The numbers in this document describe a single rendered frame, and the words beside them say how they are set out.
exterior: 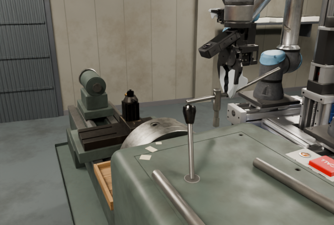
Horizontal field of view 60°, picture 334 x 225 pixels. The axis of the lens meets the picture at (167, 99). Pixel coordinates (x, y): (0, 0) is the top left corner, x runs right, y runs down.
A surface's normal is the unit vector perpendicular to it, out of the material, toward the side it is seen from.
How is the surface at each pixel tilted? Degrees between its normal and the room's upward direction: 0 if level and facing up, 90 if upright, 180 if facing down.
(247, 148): 0
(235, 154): 0
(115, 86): 90
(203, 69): 90
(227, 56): 90
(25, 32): 90
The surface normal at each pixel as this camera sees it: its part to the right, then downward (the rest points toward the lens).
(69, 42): 0.29, 0.31
